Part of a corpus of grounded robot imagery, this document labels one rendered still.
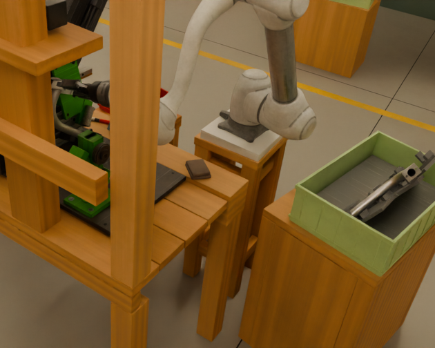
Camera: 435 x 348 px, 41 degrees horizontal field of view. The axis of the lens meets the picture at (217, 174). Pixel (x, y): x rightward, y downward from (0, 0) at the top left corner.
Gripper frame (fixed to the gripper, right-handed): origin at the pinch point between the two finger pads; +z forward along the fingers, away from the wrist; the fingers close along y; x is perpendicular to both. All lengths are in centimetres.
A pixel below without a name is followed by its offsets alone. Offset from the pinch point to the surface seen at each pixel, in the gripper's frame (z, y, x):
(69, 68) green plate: 4.3, -3.2, -9.0
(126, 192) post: -56, 14, 32
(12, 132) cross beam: -18.8, 26.6, 25.6
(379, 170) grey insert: -84, -103, -20
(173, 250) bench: -49, -26, 42
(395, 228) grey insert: -102, -84, 7
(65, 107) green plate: 4.3, -8.4, 4.3
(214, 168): -36, -54, 5
